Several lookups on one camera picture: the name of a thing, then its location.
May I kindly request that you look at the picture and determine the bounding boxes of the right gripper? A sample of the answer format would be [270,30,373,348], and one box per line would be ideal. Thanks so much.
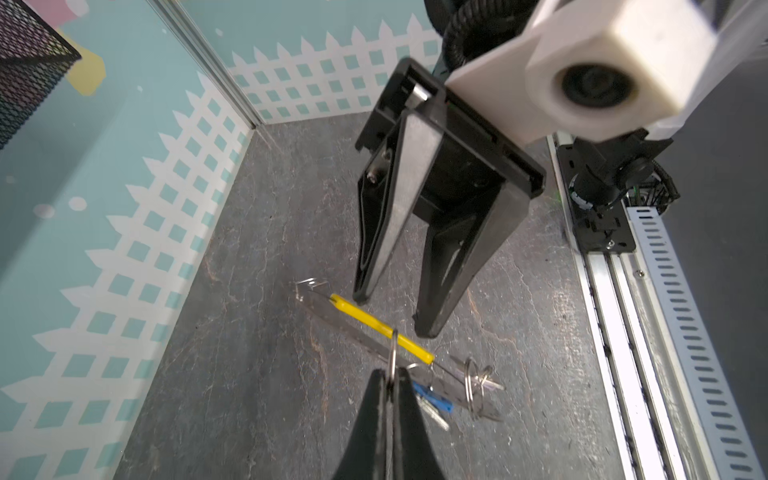
[353,57,546,338]

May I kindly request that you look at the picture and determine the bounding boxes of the pink tagged key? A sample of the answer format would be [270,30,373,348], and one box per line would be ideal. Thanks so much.
[449,355,506,422]

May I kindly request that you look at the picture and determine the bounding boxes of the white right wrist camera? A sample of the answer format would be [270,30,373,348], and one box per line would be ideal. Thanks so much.
[446,1,717,146]

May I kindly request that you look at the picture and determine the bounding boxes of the black mesh wall basket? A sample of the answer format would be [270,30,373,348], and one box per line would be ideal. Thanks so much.
[1,1,81,146]

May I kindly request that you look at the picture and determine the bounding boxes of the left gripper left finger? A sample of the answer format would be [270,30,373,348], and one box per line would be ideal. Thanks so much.
[332,369,388,479]

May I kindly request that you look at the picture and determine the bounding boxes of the white vented cable duct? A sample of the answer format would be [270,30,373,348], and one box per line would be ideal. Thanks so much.
[627,207,766,479]

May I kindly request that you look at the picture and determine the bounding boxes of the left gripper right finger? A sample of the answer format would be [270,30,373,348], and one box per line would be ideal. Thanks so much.
[391,367,445,479]

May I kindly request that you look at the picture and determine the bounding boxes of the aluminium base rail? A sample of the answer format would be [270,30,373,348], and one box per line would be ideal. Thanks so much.
[545,134,715,480]

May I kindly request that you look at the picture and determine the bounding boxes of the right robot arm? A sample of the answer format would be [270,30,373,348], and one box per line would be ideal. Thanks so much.
[353,1,767,338]

